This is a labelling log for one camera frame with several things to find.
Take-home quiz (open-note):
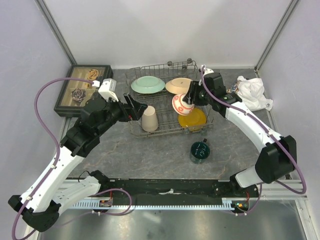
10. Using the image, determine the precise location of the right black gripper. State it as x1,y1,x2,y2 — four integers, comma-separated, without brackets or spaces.
183,80,214,106

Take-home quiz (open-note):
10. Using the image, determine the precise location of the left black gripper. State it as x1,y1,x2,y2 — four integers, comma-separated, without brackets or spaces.
96,92,148,136

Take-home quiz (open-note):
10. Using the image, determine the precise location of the red patterned small bowl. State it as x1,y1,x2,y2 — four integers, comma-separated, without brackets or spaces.
171,93,195,116

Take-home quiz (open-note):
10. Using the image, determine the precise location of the beige bird plate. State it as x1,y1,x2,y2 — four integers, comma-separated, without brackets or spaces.
165,77,192,95

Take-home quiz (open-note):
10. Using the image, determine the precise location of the beige paper cup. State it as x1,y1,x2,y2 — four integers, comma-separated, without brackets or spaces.
141,105,159,132

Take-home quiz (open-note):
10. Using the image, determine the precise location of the yellow patterned plate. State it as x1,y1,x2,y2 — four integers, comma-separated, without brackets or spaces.
178,108,207,132

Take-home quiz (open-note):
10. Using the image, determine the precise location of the mint green plate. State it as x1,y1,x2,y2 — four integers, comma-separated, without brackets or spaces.
130,76,165,94

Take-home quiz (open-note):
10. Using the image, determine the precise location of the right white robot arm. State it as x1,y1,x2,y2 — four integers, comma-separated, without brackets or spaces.
183,72,297,197

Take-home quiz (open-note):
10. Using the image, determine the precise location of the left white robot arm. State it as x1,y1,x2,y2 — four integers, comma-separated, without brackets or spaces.
8,93,148,232

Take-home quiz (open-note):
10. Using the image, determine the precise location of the dark green mug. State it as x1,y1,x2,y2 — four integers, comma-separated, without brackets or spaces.
189,138,211,164

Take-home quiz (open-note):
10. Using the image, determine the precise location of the crumpled white printed cloth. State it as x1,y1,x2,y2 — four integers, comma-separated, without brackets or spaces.
227,75,273,112

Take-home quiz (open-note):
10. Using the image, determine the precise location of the black glass-lid jewelry box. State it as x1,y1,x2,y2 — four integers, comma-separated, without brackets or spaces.
54,64,114,118

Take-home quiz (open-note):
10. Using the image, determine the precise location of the grey wire dish rack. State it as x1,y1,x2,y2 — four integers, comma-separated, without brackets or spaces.
125,58,214,137

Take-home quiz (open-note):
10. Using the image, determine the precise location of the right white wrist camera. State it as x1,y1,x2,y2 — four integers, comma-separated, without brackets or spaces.
199,65,214,76

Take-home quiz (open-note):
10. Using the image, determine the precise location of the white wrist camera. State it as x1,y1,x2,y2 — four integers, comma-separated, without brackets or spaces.
92,78,119,102
199,65,214,76

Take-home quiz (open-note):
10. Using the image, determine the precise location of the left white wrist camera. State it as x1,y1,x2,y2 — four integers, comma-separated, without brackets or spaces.
92,78,119,102

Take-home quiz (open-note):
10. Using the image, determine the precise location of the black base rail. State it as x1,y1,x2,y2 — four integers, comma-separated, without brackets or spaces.
89,170,259,205

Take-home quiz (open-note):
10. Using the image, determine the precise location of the grey slotted cable duct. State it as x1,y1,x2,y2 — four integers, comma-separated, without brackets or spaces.
69,198,244,211

